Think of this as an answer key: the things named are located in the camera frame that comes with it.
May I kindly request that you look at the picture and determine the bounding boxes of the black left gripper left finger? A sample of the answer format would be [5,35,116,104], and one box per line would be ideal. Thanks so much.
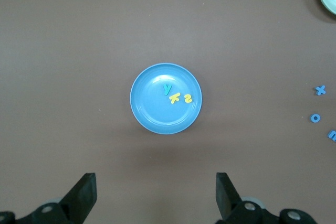
[0,173,97,224]

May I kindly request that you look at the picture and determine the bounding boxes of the brown table cover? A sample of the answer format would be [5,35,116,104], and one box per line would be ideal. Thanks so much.
[0,0,336,224]

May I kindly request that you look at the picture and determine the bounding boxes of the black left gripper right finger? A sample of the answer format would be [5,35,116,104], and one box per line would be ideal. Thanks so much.
[215,172,317,224]

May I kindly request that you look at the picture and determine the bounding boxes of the teal foam letter y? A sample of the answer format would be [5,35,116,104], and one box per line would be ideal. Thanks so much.
[162,83,173,97]

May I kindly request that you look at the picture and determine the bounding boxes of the blue round plate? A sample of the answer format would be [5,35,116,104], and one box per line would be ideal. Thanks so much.
[130,62,203,135]

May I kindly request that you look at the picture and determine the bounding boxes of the yellow foam letter k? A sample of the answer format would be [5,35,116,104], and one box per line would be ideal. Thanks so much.
[169,93,182,105]

